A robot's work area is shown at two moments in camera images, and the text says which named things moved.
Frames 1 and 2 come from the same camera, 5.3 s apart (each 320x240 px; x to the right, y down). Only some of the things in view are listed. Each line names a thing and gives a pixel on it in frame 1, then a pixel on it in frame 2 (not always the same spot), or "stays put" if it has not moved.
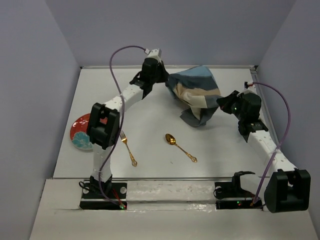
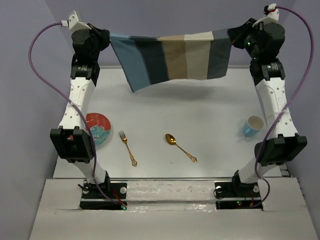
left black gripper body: (160, 76) -> (99, 42)
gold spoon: (171, 140) stays put
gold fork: (123, 138) stays put
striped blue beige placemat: (196, 87) -> (149, 60)
